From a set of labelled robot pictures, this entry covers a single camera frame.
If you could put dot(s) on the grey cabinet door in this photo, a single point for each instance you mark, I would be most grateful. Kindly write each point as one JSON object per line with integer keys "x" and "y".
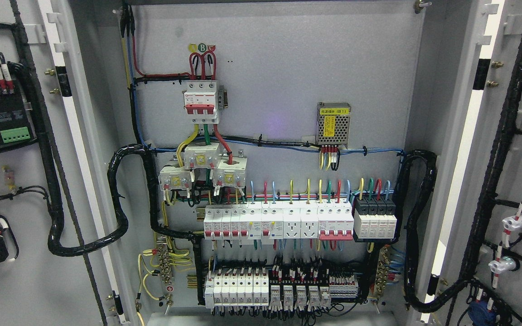
{"x": 39, "y": 288}
{"x": 462, "y": 227}

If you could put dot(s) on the white socket breaker row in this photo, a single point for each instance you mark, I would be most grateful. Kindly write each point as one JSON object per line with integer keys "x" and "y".
{"x": 262, "y": 223}

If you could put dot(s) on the metal mesh power supply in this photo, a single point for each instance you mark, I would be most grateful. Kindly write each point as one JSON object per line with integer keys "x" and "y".
{"x": 333, "y": 123}

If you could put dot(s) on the red main circuit breaker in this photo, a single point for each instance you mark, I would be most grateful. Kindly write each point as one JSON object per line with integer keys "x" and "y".
{"x": 203, "y": 100}

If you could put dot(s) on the black white surge protector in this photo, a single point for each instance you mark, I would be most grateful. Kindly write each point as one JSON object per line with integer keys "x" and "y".
{"x": 374, "y": 220}

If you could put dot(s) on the white lower breaker row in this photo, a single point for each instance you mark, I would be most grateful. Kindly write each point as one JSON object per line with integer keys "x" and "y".
{"x": 237, "y": 287}

